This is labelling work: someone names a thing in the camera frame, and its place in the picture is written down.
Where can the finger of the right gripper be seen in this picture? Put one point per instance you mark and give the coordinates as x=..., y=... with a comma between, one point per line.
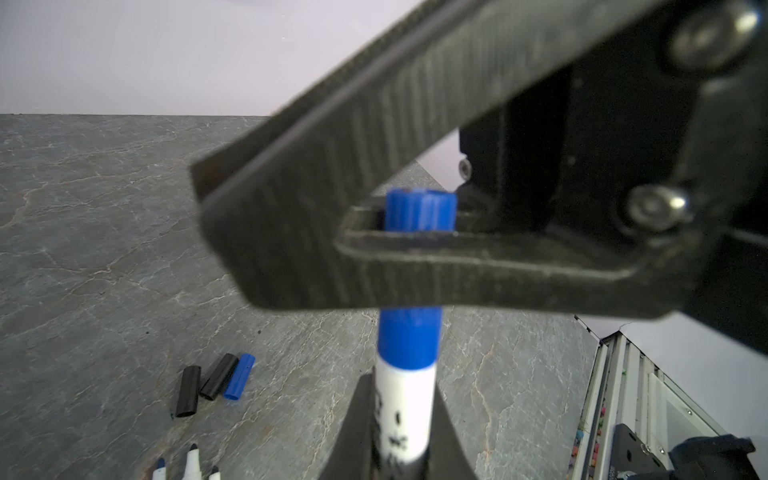
x=294, y=209

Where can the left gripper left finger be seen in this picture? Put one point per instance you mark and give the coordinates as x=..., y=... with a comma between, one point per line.
x=351, y=455

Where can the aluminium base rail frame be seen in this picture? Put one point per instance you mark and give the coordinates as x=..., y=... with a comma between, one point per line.
x=627, y=386

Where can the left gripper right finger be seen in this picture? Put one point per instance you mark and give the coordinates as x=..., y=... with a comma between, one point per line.
x=446, y=459

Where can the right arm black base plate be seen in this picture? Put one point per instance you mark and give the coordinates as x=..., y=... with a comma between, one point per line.
x=631, y=459

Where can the black pen cap two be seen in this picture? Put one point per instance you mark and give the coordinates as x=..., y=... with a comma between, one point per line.
x=219, y=377

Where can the blue pen cap alone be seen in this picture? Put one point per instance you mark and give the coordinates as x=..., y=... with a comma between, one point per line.
x=420, y=210

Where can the black pen cap one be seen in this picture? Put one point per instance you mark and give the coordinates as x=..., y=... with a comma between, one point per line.
x=187, y=399

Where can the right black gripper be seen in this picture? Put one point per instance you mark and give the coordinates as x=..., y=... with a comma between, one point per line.
x=633, y=181

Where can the blue pen cap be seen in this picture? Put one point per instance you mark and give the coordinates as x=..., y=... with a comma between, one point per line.
x=239, y=377

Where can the blue whiteboard marker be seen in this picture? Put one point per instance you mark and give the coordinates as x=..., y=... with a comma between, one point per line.
x=404, y=382
x=160, y=471

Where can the black whiteboard marker one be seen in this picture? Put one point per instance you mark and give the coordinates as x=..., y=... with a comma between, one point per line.
x=192, y=470

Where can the black whiteboard marker two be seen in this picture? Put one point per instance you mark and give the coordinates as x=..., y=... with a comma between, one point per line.
x=214, y=473

